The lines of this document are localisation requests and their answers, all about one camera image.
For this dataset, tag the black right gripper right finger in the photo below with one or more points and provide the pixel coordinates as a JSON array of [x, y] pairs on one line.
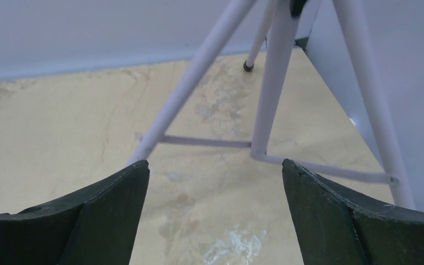
[[338, 225]]

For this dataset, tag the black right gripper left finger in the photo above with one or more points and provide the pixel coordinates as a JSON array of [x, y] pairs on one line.
[[96, 224]]

